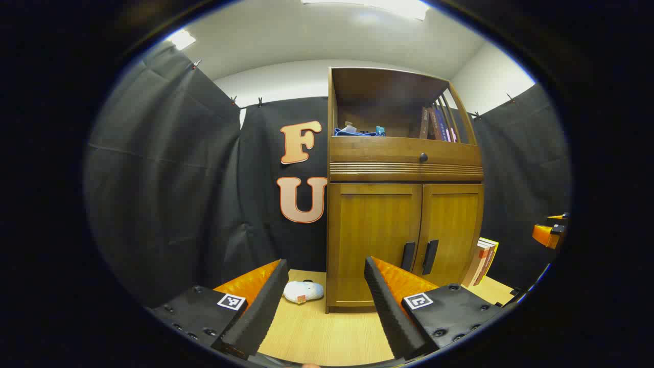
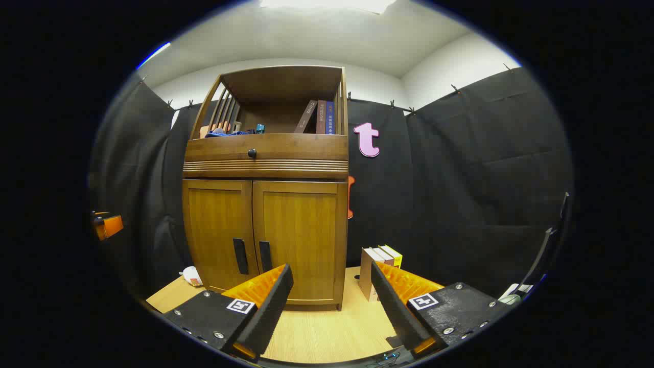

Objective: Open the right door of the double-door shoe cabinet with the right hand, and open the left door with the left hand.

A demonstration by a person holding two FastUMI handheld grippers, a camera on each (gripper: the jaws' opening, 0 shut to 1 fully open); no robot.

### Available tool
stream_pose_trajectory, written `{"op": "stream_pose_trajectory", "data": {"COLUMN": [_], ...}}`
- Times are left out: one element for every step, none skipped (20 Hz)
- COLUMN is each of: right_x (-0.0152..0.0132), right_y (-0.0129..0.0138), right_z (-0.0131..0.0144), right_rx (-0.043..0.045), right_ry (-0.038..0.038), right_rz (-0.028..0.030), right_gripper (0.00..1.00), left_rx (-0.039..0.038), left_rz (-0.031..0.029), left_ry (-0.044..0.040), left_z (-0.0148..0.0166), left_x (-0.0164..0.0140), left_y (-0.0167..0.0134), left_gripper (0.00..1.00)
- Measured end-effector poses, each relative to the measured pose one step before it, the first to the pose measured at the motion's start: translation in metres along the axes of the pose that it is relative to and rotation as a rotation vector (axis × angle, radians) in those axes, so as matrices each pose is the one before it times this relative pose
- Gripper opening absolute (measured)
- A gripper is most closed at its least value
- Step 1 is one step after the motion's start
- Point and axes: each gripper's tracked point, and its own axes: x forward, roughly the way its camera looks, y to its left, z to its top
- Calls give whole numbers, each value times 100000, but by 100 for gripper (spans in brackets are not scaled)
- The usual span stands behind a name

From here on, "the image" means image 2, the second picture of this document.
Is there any black curved bar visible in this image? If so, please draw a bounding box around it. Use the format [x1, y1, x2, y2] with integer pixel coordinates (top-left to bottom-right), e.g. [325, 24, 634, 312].
[521, 193, 571, 298]

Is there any brown leaning book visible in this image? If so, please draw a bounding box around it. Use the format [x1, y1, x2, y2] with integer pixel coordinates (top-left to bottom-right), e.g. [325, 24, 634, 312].
[294, 100, 318, 134]

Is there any black backdrop cloth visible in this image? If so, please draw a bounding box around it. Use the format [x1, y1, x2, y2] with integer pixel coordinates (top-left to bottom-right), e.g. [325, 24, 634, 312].
[88, 66, 575, 300]

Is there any white crumpled packet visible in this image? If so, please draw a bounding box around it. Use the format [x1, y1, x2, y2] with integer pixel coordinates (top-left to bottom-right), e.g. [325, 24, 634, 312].
[180, 266, 203, 287]

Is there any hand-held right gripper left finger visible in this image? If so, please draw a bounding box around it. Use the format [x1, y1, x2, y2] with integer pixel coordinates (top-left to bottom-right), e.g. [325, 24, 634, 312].
[162, 263, 295, 363]

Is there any wooden cabinet drawer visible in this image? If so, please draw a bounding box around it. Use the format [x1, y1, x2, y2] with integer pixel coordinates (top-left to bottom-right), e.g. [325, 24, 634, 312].
[184, 134, 349, 178]

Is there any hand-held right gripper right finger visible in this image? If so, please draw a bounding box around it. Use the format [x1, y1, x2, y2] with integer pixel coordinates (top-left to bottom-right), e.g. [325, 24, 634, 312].
[370, 260, 517, 358]

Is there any ceiling light panel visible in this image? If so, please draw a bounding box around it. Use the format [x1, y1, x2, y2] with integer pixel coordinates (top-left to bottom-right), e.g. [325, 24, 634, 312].
[260, 0, 398, 15]

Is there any white device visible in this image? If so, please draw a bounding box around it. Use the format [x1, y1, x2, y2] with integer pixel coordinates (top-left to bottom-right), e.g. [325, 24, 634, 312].
[498, 284, 534, 306]

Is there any small peach coloured object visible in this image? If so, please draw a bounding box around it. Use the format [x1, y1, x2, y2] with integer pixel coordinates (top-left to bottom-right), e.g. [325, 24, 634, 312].
[199, 123, 230, 139]

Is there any wooden double-door shoe cabinet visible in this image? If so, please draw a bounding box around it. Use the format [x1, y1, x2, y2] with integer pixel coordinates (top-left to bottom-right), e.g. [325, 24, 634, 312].
[182, 65, 349, 311]

